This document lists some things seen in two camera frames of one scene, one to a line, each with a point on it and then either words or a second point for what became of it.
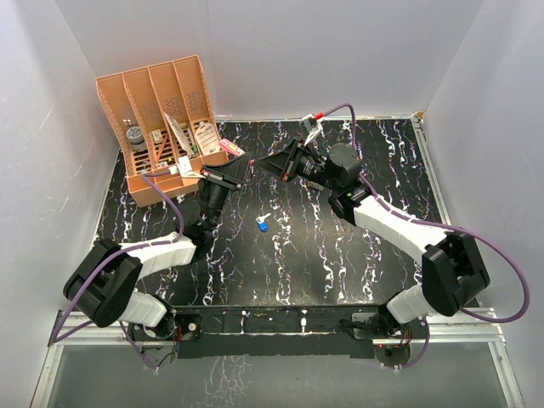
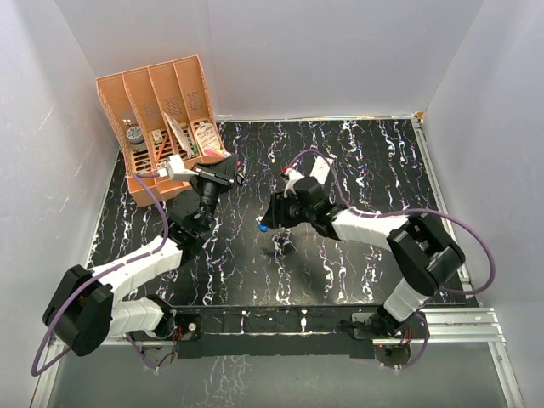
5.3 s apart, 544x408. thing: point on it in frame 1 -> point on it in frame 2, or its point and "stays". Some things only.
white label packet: x=207 y=137 stays
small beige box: x=157 y=136 stays
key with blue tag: x=262 y=223 stays
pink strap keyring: x=231 y=147 -> x=215 y=152
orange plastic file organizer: x=163 y=125 stays
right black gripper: x=285 y=164 -> x=275 y=217
